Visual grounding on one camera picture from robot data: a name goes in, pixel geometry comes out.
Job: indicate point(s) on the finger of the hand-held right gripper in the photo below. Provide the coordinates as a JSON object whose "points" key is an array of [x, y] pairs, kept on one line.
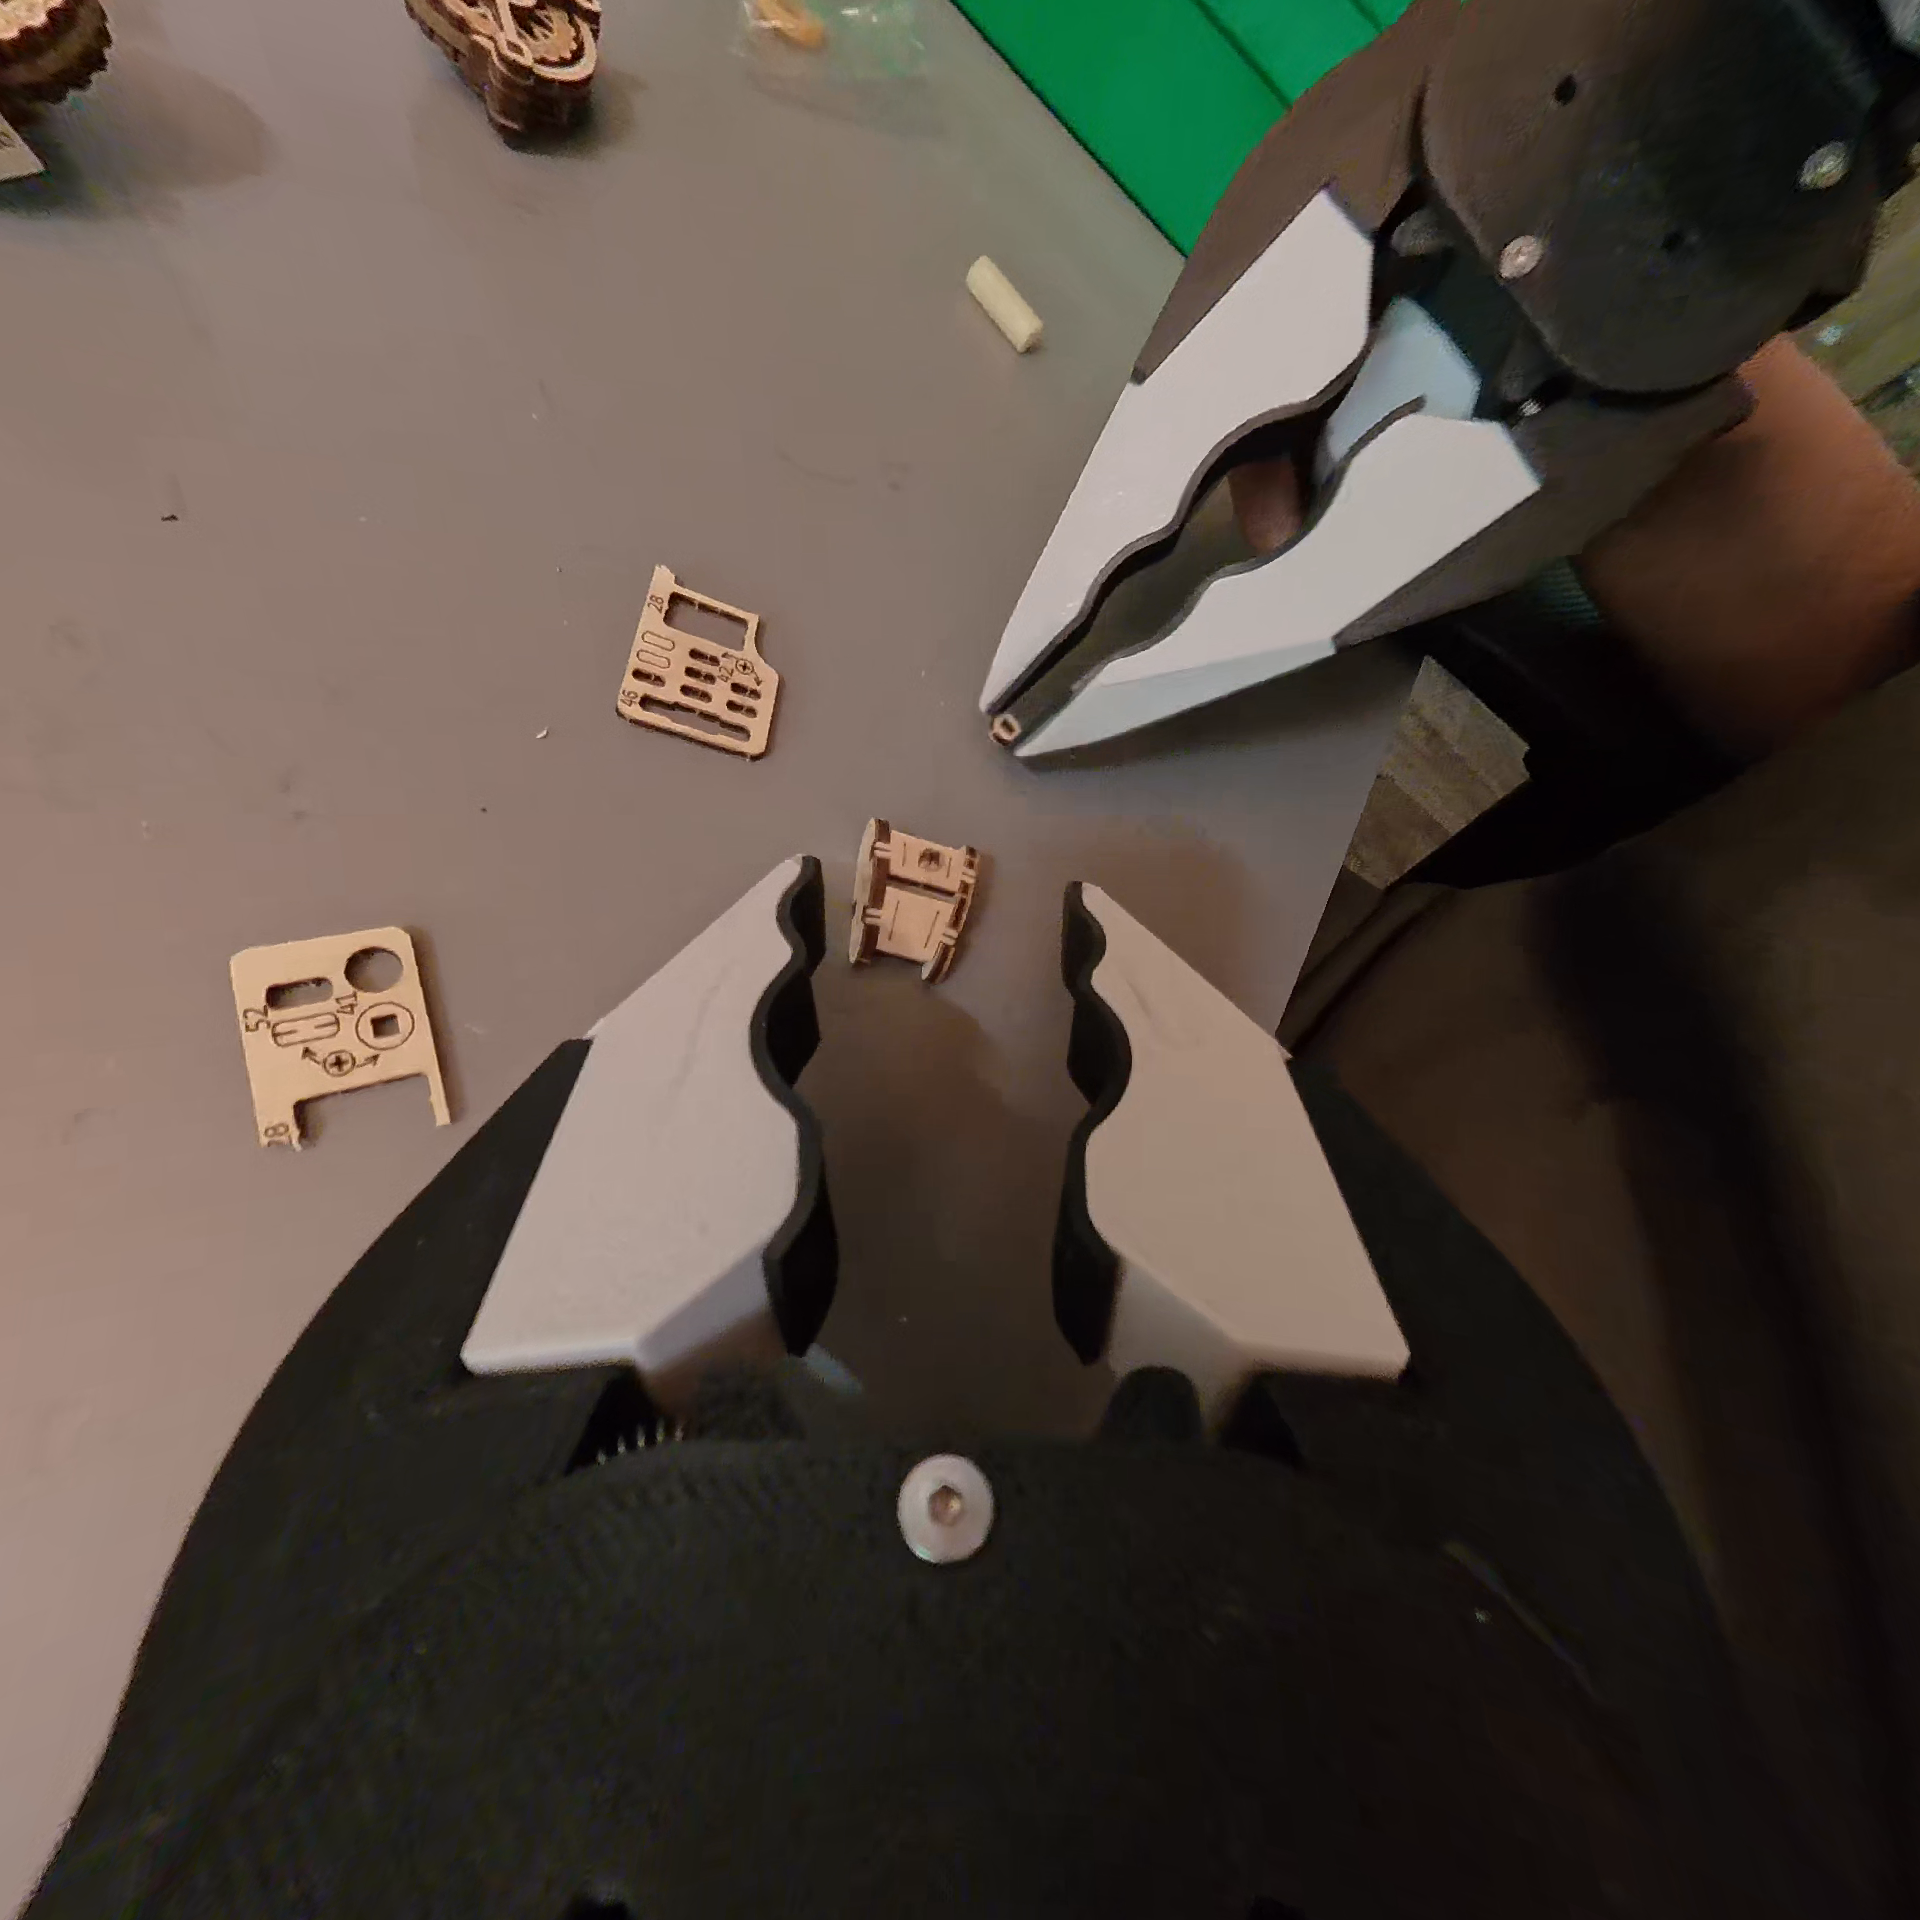
{"points": [[1200, 389], [1350, 570]]}

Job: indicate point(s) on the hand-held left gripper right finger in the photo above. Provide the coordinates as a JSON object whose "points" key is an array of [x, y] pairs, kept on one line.
{"points": [[1231, 1185]]}

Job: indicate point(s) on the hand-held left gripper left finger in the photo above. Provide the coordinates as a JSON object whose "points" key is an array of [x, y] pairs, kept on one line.
{"points": [[661, 1172]]}

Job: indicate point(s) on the small wooden block assembly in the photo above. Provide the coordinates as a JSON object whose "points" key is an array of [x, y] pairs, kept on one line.
{"points": [[913, 897]]}

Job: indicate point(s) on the grey desk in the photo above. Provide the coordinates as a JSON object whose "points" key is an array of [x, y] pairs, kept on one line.
{"points": [[375, 452]]}

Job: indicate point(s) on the person's right hand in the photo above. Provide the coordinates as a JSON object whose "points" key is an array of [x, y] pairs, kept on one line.
{"points": [[1769, 556]]}

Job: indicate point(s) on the small white stick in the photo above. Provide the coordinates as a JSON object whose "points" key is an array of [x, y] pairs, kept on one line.
{"points": [[1005, 302]]}

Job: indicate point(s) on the green mat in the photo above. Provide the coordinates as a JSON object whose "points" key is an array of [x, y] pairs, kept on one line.
{"points": [[1142, 89]]}

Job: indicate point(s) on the person's dark brown clothing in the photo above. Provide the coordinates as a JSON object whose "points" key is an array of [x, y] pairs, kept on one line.
{"points": [[1576, 1201]]}

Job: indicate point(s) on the wooden offcut with round holes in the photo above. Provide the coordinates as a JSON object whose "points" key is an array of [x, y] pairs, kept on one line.
{"points": [[324, 1072]]}

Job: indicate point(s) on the clear plastic bag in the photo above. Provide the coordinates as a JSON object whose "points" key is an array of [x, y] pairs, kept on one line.
{"points": [[870, 77]]}

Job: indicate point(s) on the wooden offcut with slots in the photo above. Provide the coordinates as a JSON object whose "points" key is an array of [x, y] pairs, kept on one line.
{"points": [[638, 714]]}

